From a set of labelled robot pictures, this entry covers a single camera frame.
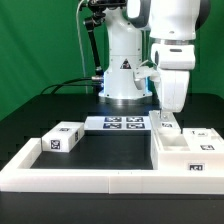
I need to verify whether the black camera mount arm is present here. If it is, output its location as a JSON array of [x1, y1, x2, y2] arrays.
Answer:
[[83, 0, 131, 78]]

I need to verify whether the white cabinet top block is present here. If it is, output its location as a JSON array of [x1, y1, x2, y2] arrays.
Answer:
[[41, 122, 85, 153]]

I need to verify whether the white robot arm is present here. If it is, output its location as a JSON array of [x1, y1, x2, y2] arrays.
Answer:
[[79, 0, 211, 113]]

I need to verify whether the white workspace border frame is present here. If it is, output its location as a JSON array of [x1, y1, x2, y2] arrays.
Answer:
[[0, 138, 224, 195]]

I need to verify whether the white cabinet door panel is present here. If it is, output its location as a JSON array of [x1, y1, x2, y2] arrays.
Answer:
[[149, 110, 181, 135]]

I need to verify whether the white hanging cable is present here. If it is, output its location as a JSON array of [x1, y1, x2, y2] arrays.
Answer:
[[75, 0, 90, 95]]

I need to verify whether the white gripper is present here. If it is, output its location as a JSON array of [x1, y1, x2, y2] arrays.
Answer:
[[150, 69, 190, 121]]

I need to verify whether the white marker base plate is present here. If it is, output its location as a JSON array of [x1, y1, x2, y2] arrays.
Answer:
[[84, 116, 151, 134]]

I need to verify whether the white cabinet body box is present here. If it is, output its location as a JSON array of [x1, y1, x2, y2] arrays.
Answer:
[[151, 131, 224, 171]]

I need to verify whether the black cable bundle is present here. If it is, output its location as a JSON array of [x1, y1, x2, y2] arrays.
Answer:
[[40, 76, 105, 96]]

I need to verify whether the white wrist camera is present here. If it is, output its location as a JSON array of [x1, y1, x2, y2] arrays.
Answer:
[[133, 66, 159, 90]]

